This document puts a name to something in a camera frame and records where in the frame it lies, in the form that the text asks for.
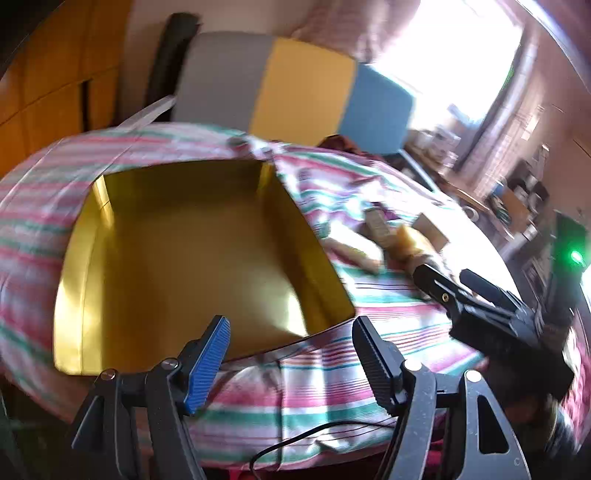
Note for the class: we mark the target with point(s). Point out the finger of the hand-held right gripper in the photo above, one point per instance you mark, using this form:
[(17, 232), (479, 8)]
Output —
[(485, 286), (431, 281)]

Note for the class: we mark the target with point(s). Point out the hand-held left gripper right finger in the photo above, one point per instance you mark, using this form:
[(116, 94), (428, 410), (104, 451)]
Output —
[(376, 364)]

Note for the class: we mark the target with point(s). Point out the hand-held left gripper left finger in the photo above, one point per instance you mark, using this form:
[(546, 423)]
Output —
[(210, 364)]

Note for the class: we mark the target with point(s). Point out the gold metal tin box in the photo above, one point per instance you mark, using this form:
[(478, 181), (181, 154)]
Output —
[(184, 277)]

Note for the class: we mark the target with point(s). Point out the striped pink green cloth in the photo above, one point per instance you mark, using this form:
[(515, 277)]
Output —
[(392, 318)]

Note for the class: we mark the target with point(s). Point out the cluttered wooden desk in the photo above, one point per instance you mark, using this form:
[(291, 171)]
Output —
[(508, 198)]

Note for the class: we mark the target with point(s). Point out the dark red cloth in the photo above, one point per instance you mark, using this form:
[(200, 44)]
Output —
[(344, 144)]

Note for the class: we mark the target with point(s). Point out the pink side curtain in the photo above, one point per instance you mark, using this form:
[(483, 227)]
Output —
[(503, 106)]

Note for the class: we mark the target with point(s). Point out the bright window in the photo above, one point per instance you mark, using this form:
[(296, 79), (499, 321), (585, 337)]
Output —
[(452, 60)]

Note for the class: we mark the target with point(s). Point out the grey yellow blue chair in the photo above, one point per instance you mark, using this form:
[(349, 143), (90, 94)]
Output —
[(304, 92)]

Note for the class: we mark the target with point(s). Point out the wooden cabinet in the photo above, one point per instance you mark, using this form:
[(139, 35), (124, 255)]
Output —
[(46, 69)]

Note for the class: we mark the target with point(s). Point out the black padded post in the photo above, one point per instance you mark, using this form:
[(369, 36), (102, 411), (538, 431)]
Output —
[(171, 55)]

